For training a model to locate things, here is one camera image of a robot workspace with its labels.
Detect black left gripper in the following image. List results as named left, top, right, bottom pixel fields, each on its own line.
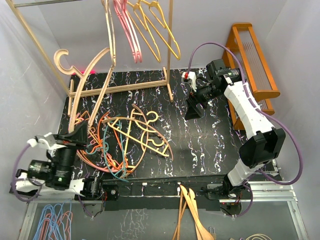
left=53, top=120, right=90, bottom=182

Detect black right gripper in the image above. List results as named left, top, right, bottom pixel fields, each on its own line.
left=184, top=81, right=223, bottom=120

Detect yellow velvet hanger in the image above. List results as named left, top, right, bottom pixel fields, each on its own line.
left=126, top=1, right=162, bottom=63
left=139, top=0, right=181, bottom=61

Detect pink plastic hanger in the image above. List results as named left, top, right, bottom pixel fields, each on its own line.
left=120, top=0, right=142, bottom=63
left=113, top=0, right=141, bottom=63

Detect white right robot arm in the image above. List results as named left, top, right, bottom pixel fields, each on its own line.
left=181, top=59, right=286, bottom=199

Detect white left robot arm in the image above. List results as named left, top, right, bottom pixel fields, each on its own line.
left=10, top=121, right=104, bottom=202

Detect wooden hangers on floor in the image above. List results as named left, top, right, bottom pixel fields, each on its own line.
left=172, top=184, right=217, bottom=240

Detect teal thin hanger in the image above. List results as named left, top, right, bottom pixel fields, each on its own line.
left=84, top=121, right=131, bottom=181

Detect orange thin hanger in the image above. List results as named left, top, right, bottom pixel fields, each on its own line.
left=76, top=112, right=135, bottom=180

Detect pink tape strip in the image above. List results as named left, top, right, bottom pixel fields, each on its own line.
left=70, top=69, right=97, bottom=76

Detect metal hanging rod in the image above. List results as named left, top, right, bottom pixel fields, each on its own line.
left=13, top=0, right=81, bottom=8

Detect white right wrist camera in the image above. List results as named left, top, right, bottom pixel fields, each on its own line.
left=181, top=71, right=197, bottom=92

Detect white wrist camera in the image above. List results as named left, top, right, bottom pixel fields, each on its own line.
left=181, top=71, right=197, bottom=92
left=27, top=132, right=59, bottom=151

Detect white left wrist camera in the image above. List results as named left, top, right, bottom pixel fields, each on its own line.
left=27, top=132, right=59, bottom=151

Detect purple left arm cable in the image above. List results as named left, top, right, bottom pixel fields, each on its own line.
left=11, top=143, right=93, bottom=218

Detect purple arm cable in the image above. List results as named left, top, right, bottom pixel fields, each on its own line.
left=187, top=41, right=305, bottom=218
left=11, top=143, right=93, bottom=218

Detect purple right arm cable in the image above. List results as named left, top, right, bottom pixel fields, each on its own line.
left=187, top=41, right=305, bottom=218

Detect blue wire hangers pile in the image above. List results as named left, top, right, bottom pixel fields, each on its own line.
left=32, top=199, right=73, bottom=240

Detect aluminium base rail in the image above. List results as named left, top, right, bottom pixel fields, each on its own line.
left=248, top=181, right=298, bottom=202

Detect wooden clothes rack frame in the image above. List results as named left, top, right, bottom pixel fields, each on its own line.
left=7, top=0, right=181, bottom=117

